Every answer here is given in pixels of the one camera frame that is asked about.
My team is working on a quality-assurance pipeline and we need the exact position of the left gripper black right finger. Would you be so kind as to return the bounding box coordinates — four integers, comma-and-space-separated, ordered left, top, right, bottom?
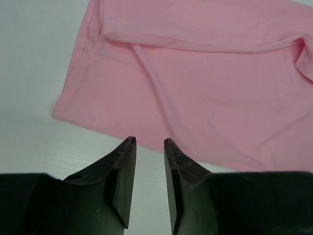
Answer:
164, 138, 313, 235

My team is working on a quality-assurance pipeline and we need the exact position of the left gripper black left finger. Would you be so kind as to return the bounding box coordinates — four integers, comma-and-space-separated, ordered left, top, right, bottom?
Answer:
0, 137, 136, 235

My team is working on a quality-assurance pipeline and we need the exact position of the pink t shirt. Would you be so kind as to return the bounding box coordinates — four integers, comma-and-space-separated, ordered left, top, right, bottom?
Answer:
52, 0, 313, 171

